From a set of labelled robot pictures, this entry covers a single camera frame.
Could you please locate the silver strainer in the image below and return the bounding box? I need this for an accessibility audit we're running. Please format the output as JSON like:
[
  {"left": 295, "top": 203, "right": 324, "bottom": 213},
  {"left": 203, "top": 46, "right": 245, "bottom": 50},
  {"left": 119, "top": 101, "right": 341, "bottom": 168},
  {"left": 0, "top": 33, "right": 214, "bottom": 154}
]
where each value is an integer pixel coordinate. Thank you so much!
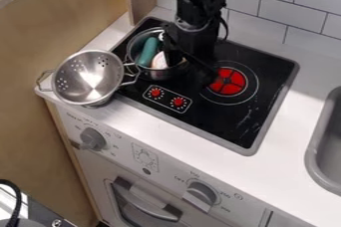
[{"left": 36, "top": 49, "right": 142, "bottom": 108}]

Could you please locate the silver pot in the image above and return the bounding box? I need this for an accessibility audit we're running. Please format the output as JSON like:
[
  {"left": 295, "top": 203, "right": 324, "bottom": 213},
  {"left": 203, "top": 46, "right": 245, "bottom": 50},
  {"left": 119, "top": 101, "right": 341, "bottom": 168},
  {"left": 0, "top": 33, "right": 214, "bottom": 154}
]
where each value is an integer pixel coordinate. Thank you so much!
[{"left": 122, "top": 26, "right": 197, "bottom": 82}]

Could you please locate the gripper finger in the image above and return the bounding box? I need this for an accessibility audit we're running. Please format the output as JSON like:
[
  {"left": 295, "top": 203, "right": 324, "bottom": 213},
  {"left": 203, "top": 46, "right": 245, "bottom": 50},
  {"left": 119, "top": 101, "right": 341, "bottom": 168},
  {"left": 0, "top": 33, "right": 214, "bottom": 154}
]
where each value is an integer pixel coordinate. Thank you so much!
[
  {"left": 182, "top": 51, "right": 221, "bottom": 88},
  {"left": 158, "top": 31, "right": 185, "bottom": 69}
]

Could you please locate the pink and white toy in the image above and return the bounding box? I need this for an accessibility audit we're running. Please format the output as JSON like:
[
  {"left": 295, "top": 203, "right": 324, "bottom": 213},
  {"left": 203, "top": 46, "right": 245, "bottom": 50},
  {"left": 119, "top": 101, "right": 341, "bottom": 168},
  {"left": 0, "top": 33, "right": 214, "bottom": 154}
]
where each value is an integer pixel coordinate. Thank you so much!
[{"left": 149, "top": 51, "right": 171, "bottom": 70}]

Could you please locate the toy sink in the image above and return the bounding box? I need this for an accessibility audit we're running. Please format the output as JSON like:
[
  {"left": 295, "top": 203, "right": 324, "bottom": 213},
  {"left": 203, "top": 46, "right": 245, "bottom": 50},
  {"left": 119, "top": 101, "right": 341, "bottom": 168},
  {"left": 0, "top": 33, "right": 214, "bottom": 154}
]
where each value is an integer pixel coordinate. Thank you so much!
[{"left": 303, "top": 86, "right": 341, "bottom": 197}]

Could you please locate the brown wooden board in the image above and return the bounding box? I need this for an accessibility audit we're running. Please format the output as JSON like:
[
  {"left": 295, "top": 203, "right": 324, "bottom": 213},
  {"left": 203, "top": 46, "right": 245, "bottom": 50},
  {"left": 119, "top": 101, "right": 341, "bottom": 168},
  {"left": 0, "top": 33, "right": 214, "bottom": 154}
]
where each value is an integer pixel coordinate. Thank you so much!
[{"left": 0, "top": 0, "right": 158, "bottom": 227}]

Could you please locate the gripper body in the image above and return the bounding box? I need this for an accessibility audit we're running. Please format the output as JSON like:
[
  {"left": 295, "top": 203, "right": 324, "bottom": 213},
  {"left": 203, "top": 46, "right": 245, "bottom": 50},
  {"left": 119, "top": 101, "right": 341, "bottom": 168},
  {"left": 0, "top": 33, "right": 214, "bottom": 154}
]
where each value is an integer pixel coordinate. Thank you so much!
[{"left": 166, "top": 21, "right": 220, "bottom": 62}]

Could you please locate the toy stove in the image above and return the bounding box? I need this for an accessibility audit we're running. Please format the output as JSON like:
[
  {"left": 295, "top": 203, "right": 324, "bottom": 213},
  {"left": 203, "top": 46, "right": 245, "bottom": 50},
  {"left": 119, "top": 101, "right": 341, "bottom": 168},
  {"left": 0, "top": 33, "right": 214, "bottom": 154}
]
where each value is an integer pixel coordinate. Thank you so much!
[{"left": 109, "top": 16, "right": 301, "bottom": 157}]

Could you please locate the teal toy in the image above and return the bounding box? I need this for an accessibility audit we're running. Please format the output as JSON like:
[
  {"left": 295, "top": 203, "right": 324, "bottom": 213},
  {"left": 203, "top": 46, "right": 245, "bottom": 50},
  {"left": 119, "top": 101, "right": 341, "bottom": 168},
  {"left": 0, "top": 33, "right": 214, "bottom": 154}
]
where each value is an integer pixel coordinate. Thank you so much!
[{"left": 134, "top": 36, "right": 163, "bottom": 68}]

